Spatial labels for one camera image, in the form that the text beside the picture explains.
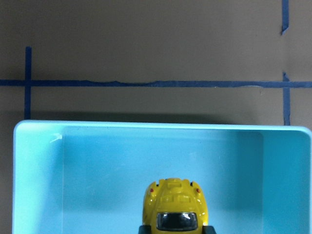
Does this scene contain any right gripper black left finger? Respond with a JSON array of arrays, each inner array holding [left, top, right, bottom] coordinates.
[[138, 225, 152, 234]]

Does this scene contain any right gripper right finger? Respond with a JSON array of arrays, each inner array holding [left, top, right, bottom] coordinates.
[[202, 226, 216, 234]]

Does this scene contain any yellow beetle toy car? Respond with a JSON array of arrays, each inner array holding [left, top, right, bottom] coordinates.
[[142, 178, 209, 234]]

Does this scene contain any light blue plastic bin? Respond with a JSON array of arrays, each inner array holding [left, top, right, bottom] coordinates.
[[12, 120, 312, 234]]

